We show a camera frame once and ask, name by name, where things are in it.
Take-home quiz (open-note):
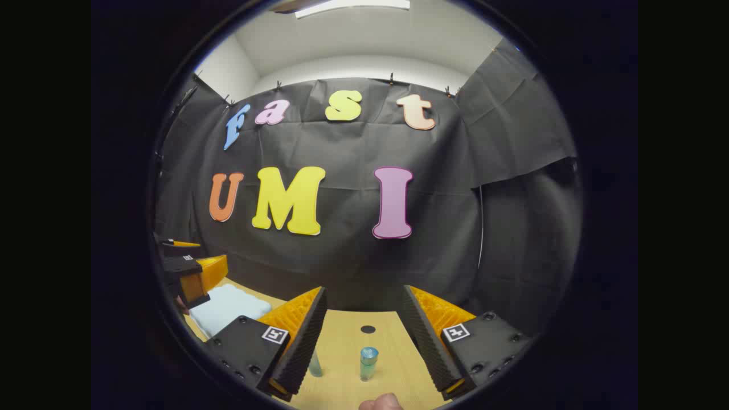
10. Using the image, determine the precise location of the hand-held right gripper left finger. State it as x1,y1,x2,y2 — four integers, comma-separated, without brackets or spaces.
202,286,329,403

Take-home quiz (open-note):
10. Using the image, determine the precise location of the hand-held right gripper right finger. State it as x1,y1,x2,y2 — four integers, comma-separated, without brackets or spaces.
402,285,534,400

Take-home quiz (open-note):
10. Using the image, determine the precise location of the light blue suitcase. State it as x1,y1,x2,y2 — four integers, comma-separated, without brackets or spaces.
188,283,273,339

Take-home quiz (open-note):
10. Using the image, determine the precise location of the teal bottle with blue cap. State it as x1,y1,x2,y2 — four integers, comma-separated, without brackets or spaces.
359,347,379,382

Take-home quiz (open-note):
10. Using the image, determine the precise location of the ceiling light panel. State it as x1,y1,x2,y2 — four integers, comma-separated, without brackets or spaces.
294,0,411,19

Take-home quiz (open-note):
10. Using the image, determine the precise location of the white cable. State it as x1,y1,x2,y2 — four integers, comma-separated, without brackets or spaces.
477,185,485,269

